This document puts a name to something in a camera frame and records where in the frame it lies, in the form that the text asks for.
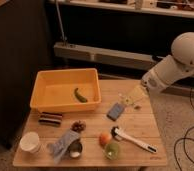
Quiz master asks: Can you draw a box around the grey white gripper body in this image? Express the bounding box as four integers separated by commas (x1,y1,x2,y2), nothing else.
141,69,164,92

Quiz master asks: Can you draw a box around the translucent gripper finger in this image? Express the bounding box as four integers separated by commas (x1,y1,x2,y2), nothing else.
120,94,132,106
130,86,146,103

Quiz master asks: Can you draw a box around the white handled black brush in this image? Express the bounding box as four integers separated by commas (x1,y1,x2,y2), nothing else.
111,126,157,153

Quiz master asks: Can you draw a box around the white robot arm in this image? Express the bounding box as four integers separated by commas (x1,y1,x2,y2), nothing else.
120,32,194,107

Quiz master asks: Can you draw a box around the yellow plastic tray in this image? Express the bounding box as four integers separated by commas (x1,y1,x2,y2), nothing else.
30,68,101,113

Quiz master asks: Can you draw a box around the small metal spoon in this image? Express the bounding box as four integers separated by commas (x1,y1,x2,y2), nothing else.
120,97,141,110

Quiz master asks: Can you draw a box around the blue sponge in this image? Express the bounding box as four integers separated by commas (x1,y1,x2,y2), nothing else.
107,103,125,121

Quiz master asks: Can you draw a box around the brown pine cone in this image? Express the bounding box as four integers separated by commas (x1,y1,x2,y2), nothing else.
71,121,86,133

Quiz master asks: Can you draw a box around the striped dark eraser block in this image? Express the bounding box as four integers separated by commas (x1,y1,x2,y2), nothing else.
38,112,63,126

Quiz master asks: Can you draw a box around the blue grey cloth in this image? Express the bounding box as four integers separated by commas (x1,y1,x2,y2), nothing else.
47,130,80,164

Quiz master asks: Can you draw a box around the white paper cup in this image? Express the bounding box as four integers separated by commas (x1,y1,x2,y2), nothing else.
19,132,41,153

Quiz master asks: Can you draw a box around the metal vertical pole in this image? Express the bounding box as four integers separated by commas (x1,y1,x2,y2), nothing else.
55,0,66,44

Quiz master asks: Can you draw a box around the black floor cable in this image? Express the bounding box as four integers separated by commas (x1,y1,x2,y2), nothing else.
173,84,194,171

